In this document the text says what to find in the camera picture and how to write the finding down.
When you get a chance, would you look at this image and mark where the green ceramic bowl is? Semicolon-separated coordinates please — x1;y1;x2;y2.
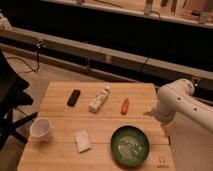
110;125;149;167

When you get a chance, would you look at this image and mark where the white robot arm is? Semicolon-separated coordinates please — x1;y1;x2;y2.
145;79;213;134

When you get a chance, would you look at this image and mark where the white milk carton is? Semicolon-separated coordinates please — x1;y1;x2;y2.
89;86;110;113

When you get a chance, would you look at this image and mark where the orange carrot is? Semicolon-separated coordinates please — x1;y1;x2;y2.
121;98;129;114

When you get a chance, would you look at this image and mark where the black rectangular bar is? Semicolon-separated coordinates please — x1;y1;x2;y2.
67;89;80;107

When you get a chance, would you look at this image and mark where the white paper cup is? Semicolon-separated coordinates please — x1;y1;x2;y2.
30;118;53;142

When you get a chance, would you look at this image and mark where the black office chair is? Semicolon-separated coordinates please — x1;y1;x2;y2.
0;50;37;151

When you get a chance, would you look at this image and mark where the black cable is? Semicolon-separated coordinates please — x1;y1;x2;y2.
4;39;45;75

